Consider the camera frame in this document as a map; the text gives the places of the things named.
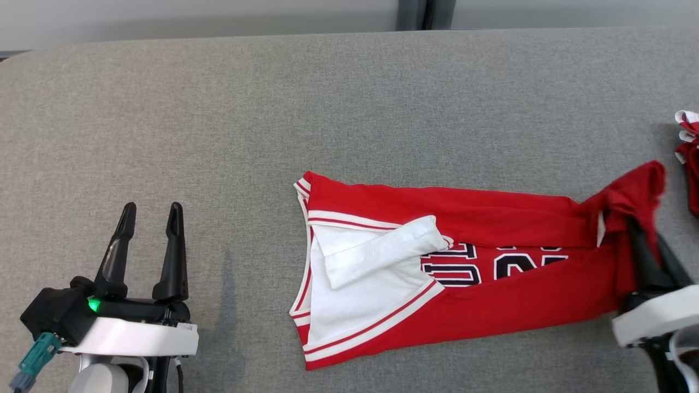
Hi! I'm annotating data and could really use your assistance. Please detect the grey partition post rounded feet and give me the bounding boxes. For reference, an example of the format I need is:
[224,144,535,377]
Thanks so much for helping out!
[398,0,457,31]

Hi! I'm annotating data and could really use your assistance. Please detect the red jersey with white sleeves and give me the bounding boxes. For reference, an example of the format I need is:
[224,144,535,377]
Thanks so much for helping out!
[288,160,668,372]

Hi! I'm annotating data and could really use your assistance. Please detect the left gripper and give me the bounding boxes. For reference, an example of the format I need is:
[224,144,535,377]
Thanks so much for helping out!
[57,201,200,358]

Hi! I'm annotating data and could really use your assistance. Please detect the teal plug camera cable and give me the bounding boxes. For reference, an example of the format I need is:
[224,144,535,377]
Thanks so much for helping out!
[8,332,63,393]

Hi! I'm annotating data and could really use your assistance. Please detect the red shorts with number 23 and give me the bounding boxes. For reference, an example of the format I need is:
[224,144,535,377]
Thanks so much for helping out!
[673,109,699,216]

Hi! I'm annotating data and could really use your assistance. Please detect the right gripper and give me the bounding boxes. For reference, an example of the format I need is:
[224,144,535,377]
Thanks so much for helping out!
[611,217,699,348]

